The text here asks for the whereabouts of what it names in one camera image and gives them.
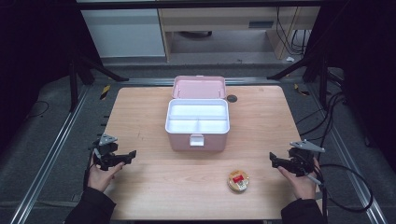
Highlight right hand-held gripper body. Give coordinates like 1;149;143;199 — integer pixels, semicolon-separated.
288;139;326;177

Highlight person's left hand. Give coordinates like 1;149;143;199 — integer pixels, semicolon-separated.
88;161;125;193

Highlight light wooden desk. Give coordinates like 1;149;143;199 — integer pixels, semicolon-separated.
157;7;321;62

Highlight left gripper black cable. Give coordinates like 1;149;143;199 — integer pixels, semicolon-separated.
82;146;98;191

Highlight aluminium floor rail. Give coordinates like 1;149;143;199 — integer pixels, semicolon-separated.
306;83;389;224
9;85;92;224

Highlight yellow black tape strip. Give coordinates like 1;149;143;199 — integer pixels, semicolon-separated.
99;84;111;101
293;83;311;97

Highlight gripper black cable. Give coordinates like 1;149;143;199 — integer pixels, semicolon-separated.
306;163;374;224
82;146;98;191

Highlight white cabinet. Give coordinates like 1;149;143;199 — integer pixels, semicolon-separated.
80;8;166;59

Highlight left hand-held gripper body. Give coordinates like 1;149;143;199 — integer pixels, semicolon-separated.
92;133;122;172

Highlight black curtain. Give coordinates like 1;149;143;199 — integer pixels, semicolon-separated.
306;0;396;174
0;0;104;153

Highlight black cables behind desk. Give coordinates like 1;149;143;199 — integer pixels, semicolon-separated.
275;6;312;56

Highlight round tin with red label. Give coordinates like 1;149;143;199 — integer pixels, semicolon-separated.
226;169;250;193

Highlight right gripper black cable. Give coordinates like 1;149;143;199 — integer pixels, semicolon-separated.
306;163;374;224

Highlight pink storage box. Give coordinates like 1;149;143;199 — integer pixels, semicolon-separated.
164;75;231;153

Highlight person's right hand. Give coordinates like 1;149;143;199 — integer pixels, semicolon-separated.
277;158;321;201

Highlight thin black floor cable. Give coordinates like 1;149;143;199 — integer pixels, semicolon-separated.
23;100;50;121

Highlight black floor cables bundle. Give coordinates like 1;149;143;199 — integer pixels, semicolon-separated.
295;91;347;147

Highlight black metal stand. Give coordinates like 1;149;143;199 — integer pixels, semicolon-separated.
68;50;130;112
266;50;332;109

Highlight white tray insert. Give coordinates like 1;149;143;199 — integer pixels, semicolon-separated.
165;99;231;134

